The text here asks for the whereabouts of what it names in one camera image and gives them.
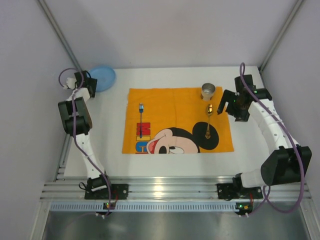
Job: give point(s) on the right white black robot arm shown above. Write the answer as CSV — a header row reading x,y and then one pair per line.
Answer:
x,y
282,166

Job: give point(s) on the vertical aluminium frame post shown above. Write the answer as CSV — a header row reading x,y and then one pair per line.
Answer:
x,y
58,32
298,4

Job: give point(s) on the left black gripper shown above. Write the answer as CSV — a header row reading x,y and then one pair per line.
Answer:
x,y
90,83

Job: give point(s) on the cream metal cup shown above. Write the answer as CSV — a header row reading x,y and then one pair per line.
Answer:
x,y
207,91

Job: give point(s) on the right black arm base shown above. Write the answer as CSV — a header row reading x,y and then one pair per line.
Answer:
x,y
235,190

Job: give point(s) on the left vertical aluminium frame post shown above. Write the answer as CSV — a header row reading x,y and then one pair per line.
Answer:
x,y
58,32

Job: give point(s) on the blue plastic plate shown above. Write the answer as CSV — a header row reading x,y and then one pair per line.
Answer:
x,y
105,75

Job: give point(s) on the orange Mickey Mouse placemat cloth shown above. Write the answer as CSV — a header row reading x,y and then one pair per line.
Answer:
x,y
174,121

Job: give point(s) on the blue plastic fork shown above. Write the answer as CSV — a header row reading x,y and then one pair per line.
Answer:
x,y
141,110

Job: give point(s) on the slotted white cable duct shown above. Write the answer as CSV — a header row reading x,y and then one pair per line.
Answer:
x,y
123,206

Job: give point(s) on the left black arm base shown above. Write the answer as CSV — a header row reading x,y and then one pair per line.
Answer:
x,y
105,191

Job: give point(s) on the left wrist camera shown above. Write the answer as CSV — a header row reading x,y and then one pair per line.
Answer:
x,y
70,83

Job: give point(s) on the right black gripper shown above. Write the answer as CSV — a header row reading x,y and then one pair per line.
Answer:
x,y
230,103

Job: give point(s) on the gold metal spoon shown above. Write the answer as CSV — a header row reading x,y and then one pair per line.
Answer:
x,y
209,113

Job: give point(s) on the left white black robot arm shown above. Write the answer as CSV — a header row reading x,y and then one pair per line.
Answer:
x,y
77,123

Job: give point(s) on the right vertical aluminium frame post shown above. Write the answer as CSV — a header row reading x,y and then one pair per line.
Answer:
x,y
298,4

